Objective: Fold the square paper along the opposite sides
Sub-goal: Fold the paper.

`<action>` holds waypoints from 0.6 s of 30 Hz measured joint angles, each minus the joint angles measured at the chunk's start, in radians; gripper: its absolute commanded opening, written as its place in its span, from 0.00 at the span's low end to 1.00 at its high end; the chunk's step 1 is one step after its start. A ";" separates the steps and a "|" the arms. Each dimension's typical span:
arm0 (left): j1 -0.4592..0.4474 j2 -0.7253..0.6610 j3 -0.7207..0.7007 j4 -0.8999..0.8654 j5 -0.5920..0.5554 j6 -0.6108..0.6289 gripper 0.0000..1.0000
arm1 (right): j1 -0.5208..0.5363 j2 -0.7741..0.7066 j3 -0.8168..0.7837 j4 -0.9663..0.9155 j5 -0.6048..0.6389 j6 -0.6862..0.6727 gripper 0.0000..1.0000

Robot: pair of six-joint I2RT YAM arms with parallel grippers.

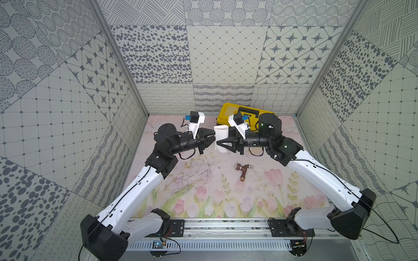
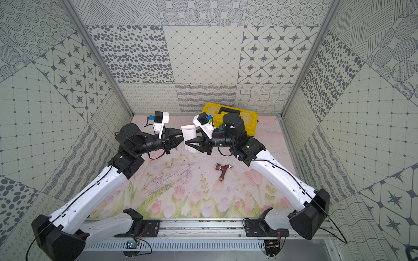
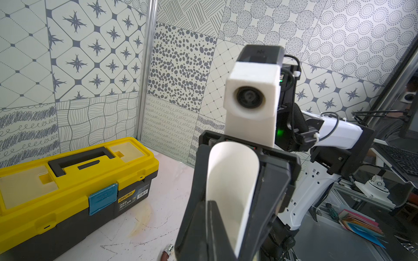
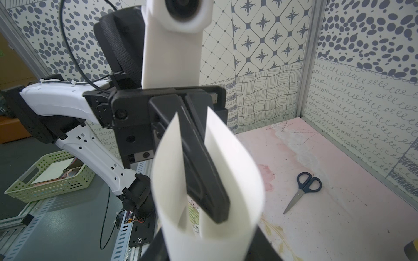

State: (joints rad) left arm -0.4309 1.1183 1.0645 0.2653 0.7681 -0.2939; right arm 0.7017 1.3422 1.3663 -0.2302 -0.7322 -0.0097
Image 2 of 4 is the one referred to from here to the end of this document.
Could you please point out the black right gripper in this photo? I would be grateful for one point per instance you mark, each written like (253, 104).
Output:
(203, 146)

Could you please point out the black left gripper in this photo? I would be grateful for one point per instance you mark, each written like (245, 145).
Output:
(166, 142)

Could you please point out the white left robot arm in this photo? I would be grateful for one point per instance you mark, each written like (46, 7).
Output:
(62, 235)

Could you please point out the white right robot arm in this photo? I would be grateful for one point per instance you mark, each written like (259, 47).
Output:
(310, 206)

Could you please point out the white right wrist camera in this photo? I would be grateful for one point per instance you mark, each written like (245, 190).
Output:
(204, 122)

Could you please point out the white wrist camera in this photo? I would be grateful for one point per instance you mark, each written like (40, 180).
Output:
(204, 122)
(159, 119)

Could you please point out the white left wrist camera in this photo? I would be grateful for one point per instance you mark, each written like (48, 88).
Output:
(159, 119)

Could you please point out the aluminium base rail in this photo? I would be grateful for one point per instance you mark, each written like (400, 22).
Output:
(234, 236)

